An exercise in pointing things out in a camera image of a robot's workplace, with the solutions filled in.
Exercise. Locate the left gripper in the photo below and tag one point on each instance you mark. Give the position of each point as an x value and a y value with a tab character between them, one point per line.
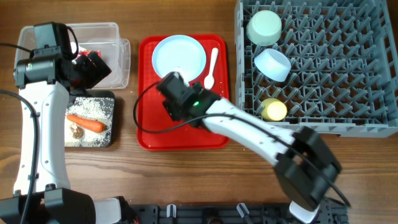
94	66

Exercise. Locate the red snack wrapper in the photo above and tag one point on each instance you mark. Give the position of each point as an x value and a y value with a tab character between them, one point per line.
84	55

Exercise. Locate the white rice grains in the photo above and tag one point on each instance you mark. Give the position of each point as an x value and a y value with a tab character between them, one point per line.
93	107

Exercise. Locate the orange carrot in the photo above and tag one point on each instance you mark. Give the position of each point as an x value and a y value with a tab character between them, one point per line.
92	125

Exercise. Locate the brown food scrap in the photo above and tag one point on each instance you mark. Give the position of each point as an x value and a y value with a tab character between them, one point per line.
76	131

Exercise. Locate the light blue plate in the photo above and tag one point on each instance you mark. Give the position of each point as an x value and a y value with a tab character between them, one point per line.
179	53

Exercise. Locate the white plastic spoon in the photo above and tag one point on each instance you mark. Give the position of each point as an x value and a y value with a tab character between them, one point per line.
209	79

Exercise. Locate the green bowl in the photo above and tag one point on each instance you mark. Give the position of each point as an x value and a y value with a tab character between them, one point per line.
264	28

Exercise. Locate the light blue bowl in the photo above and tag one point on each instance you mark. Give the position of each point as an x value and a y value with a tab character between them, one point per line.
273	64

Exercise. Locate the yellow cup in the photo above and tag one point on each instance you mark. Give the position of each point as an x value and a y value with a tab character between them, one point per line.
273	109

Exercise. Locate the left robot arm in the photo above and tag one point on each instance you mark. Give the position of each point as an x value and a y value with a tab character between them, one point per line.
42	192

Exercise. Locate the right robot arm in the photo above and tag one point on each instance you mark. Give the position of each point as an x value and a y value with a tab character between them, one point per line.
304	165

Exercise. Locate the black waste tray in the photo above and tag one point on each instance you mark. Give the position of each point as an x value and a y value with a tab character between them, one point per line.
93	109

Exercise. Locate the grey dishwasher rack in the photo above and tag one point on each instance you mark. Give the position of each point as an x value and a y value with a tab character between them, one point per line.
343	78

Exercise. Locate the clear plastic bin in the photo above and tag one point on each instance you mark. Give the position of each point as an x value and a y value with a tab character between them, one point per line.
109	46

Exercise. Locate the red serving tray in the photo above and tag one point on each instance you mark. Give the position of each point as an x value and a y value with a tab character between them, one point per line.
152	115

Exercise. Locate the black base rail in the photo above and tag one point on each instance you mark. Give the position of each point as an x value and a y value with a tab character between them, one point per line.
330	212

